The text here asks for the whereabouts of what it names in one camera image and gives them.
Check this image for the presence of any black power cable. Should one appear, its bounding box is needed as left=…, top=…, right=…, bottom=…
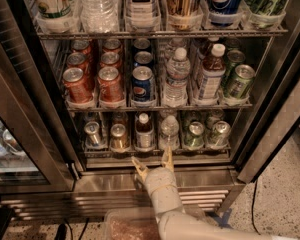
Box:
left=250, top=179, right=263, bottom=237

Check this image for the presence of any front red soda can right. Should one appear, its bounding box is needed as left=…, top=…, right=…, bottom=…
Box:
left=97, top=66, right=123, bottom=102

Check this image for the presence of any clear water bottle middle shelf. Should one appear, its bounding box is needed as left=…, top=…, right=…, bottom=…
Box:
left=163, top=48, right=191, bottom=107

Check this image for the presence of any blue pepsi can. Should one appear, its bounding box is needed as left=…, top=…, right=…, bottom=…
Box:
left=132, top=66, right=154, bottom=102
left=134, top=51, right=153, bottom=68

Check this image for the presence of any rear green can middle shelf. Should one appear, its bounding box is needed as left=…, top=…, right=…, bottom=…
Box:
left=221, top=49, right=246, bottom=86

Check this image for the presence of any brown drink bottle white cap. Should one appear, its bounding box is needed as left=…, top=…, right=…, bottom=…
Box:
left=136, top=113, right=153, bottom=149

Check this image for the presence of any white label bottle top shelf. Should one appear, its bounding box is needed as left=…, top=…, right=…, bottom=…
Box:
left=125, top=0, right=160, bottom=32

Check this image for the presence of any clear water bottle shelf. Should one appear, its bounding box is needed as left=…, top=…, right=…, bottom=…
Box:
left=159, top=115, right=180, bottom=150
left=163, top=48, right=191, bottom=107

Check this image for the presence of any middle blue pepsi can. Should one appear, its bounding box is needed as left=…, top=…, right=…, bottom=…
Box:
left=134, top=51, right=153, bottom=68

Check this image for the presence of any gold can bottom shelf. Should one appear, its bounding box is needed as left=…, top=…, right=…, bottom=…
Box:
left=110, top=124, right=128, bottom=150

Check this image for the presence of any red can row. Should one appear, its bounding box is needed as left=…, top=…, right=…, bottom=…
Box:
left=100, top=52, right=122, bottom=69
left=66, top=52, right=89, bottom=74

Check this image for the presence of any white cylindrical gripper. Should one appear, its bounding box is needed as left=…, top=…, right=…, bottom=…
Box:
left=131, top=146, right=183, bottom=217

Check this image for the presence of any front red soda can left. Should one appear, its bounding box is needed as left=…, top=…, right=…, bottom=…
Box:
left=63, top=67, right=93, bottom=103

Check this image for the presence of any green can bottom left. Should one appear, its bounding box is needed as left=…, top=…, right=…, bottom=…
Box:
left=184, top=121, right=204, bottom=149

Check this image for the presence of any green can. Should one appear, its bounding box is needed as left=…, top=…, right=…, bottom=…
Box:
left=184, top=121, right=204, bottom=149
left=207, top=121, right=231, bottom=149

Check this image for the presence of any blue tape cross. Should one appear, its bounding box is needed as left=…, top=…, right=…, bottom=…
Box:
left=208, top=208, right=232, bottom=229

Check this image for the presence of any green bottle top shelf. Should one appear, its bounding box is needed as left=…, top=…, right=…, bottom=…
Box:
left=243, top=0, right=288, bottom=30

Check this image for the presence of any front blue pepsi can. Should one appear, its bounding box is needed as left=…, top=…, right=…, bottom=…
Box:
left=132, top=66, right=154, bottom=102

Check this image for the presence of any middle red can right row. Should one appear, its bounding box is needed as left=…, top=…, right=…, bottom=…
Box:
left=100, top=52, right=122, bottom=69

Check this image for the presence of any brown tea bottle middle shelf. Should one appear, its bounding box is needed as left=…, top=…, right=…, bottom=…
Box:
left=195, top=44, right=226, bottom=100

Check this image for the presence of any green can shelf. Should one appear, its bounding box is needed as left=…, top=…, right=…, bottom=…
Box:
left=221, top=49, right=246, bottom=86
left=224, top=64, right=255, bottom=99

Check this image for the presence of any silver blue can bottom shelf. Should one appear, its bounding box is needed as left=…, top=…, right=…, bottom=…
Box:
left=84, top=121, right=102, bottom=146

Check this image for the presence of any middle red can left row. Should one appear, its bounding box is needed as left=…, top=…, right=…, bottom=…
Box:
left=66, top=52, right=89, bottom=74

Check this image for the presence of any front green can middle shelf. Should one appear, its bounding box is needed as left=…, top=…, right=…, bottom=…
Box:
left=224, top=64, right=255, bottom=99

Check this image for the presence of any red soda can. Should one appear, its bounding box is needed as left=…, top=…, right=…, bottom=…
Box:
left=97, top=66, right=123, bottom=102
left=63, top=67, right=93, bottom=103

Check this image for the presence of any large water bottle top shelf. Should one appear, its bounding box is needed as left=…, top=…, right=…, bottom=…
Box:
left=80, top=0, right=119, bottom=33

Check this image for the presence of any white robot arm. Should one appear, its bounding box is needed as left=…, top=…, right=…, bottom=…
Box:
left=132, top=147, right=300, bottom=240

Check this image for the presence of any stainless fridge door left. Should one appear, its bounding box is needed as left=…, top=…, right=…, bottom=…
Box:
left=0, top=0, right=75, bottom=194

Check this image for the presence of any clear plastic bin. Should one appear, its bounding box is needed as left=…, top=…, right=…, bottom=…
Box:
left=103, top=207, right=208, bottom=240

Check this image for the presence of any green can bottom right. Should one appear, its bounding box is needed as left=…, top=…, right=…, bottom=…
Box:
left=207, top=121, right=231, bottom=149

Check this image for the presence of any clear water bottle bottom shelf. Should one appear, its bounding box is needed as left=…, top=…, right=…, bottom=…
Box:
left=159, top=115, right=180, bottom=150

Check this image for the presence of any large pepsi bottle top shelf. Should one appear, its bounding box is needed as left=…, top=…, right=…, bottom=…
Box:
left=207, top=0, right=241, bottom=26

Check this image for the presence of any gold brown bottle top shelf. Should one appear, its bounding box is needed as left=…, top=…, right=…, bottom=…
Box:
left=166, top=0, right=200, bottom=30

